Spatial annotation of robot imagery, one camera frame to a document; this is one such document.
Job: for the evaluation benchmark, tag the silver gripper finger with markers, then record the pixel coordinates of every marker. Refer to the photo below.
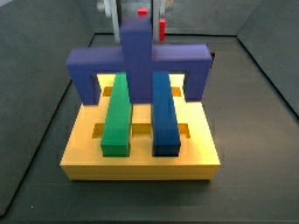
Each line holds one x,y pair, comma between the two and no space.
110,8
160,6

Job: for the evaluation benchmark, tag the purple three-legged block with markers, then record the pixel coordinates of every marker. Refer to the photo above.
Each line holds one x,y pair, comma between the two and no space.
138,57

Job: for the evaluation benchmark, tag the yellow slotted board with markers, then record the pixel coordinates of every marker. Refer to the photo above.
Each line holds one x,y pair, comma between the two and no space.
84,163

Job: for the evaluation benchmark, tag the red three-legged block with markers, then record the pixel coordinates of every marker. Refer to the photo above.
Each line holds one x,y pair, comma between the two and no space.
157,22

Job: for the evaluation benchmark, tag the blue bar block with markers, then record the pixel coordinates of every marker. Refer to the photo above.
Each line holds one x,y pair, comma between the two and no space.
165,130

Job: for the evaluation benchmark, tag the green bar block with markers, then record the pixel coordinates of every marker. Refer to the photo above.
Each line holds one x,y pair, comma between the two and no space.
114,139

